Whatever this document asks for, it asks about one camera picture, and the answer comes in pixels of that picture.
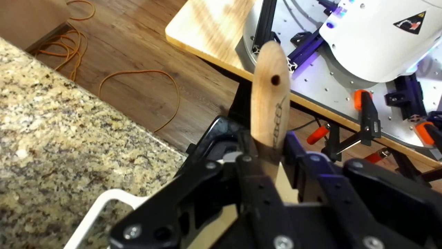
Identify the purple mounting bracket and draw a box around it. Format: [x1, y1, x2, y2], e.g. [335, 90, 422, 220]
[289, 30, 327, 66]

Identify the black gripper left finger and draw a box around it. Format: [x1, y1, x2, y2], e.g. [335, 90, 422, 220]
[110, 115, 302, 249]

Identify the black aluminium frame post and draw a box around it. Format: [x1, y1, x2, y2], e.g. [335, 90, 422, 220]
[252, 0, 280, 53]

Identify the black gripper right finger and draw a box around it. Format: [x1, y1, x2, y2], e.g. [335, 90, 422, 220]
[282, 130, 442, 249]

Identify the white two-handled pot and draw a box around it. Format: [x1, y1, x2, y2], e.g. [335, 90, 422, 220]
[63, 174, 302, 249]

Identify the orange cable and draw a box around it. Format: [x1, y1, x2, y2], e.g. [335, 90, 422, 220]
[34, 0, 183, 136]

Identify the orange black bar clamp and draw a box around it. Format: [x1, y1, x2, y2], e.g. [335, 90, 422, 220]
[353, 89, 383, 147]
[364, 148, 433, 183]
[306, 122, 365, 162]
[414, 120, 442, 154]

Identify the brown cardboard box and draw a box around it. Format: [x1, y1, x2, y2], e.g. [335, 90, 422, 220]
[0, 0, 71, 51]

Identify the grey metal base plate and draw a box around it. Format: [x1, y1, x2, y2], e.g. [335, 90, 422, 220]
[235, 0, 442, 149]

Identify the light wooden table board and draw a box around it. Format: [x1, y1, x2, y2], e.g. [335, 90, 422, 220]
[165, 0, 442, 170]

